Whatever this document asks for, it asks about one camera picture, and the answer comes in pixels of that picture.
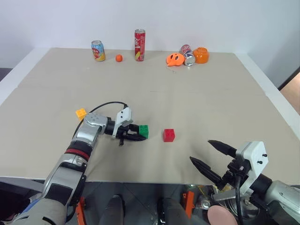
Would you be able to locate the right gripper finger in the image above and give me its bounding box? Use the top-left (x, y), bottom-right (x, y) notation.
top-left (207, 140), bottom-right (238, 158)
top-left (189, 156), bottom-right (224, 188)

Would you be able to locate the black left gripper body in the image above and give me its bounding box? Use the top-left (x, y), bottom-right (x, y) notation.
top-left (116, 125), bottom-right (131, 146)

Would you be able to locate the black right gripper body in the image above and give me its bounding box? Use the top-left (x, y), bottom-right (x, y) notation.
top-left (219, 156), bottom-right (253, 191)

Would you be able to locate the green toy cube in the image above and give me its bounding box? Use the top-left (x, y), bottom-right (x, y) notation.
top-left (138, 125), bottom-right (150, 139)

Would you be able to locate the red toy cube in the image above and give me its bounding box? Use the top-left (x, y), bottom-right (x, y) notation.
top-left (163, 128), bottom-right (176, 143)

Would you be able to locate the beige table mat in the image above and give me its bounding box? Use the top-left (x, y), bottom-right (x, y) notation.
top-left (0, 47), bottom-right (300, 185)

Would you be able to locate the yellow toy cube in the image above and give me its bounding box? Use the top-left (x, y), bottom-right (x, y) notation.
top-left (75, 107), bottom-right (88, 121)

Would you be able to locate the pink round disc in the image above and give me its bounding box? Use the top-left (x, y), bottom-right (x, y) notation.
top-left (207, 204), bottom-right (237, 225)

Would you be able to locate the dark rounded shape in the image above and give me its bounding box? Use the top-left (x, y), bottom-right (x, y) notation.
top-left (98, 194), bottom-right (126, 225)
top-left (159, 197), bottom-right (189, 225)

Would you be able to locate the orange pumpkin face mask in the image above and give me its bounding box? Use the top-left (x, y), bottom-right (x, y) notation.
top-left (166, 52), bottom-right (186, 68)

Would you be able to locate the tall red drink can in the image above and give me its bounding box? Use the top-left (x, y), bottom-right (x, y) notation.
top-left (134, 29), bottom-right (146, 62)

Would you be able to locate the blue and yellow drink can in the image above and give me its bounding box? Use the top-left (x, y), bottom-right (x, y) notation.
top-left (91, 40), bottom-right (106, 62)

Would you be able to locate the red white blue drink can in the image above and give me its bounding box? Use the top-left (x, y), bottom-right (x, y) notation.
top-left (179, 44), bottom-right (196, 67)

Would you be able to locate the orange pumpkin bowl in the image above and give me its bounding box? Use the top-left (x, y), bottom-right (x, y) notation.
top-left (193, 47), bottom-right (210, 64)

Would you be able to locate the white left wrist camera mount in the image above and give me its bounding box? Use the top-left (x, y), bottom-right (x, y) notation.
top-left (112, 107), bottom-right (133, 138)

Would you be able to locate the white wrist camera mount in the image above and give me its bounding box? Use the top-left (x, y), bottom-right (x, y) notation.
top-left (235, 141), bottom-right (269, 195)
top-left (112, 107), bottom-right (133, 138)

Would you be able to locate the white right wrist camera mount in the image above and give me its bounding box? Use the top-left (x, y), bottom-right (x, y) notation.
top-left (235, 141), bottom-right (269, 195)

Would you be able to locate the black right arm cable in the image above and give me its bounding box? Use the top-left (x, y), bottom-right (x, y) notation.
top-left (234, 173), bottom-right (246, 225)

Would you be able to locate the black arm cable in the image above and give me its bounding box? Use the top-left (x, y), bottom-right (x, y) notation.
top-left (234, 173), bottom-right (246, 225)
top-left (72, 101), bottom-right (129, 139)

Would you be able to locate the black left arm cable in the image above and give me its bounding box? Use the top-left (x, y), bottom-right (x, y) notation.
top-left (72, 101), bottom-right (129, 139)

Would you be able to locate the orange plastic bracket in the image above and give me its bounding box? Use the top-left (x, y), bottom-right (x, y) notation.
top-left (182, 191), bottom-right (195, 220)
top-left (75, 196), bottom-right (85, 225)

